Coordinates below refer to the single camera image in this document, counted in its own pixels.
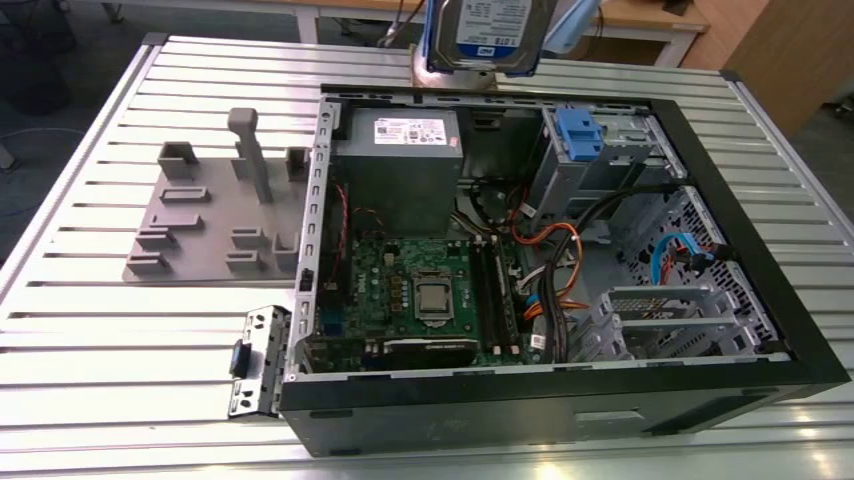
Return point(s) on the hard disk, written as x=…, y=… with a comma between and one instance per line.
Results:
x=487, y=35

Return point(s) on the green motherboard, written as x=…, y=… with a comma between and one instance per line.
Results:
x=400, y=260

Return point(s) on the grey power supply unit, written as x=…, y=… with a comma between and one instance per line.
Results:
x=400, y=190

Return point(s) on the silver CPU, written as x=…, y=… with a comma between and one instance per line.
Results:
x=435, y=300

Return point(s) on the CPU socket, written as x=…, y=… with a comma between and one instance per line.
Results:
x=411, y=300

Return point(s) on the black RAM slot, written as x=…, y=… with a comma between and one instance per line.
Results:
x=504, y=290
x=486, y=290

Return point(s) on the black graphics card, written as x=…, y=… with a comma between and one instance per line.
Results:
x=427, y=350

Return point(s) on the metal optical drive cage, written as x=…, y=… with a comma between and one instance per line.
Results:
x=601, y=175

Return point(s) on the blue drive cage latch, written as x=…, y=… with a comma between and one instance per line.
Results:
x=577, y=135

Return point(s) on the grey parts rack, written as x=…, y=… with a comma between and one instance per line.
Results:
x=200, y=240

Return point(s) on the black PC case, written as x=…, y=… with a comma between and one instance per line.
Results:
x=467, y=415

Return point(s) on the wooden desk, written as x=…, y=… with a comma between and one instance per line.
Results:
x=641, y=20

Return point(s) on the wooden cabinet panel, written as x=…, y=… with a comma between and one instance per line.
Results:
x=787, y=50

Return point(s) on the metal expansion slot bracket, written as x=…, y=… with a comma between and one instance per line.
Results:
x=260, y=350

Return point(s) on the white desk frame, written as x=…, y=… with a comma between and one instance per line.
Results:
x=307, y=25

